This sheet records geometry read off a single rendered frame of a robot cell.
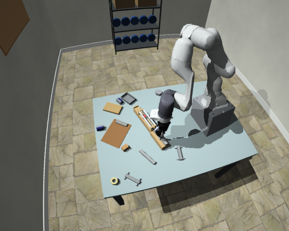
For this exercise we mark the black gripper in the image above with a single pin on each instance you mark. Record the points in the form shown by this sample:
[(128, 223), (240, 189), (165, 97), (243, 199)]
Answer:
[(161, 128)]

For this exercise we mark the brown clipboard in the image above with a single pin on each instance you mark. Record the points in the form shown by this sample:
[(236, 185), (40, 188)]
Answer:
[(116, 133)]

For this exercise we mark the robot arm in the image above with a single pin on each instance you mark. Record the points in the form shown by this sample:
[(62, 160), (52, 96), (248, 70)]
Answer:
[(216, 62)]

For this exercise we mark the tan flat board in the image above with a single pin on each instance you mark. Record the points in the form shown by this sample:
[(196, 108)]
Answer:
[(112, 108)]

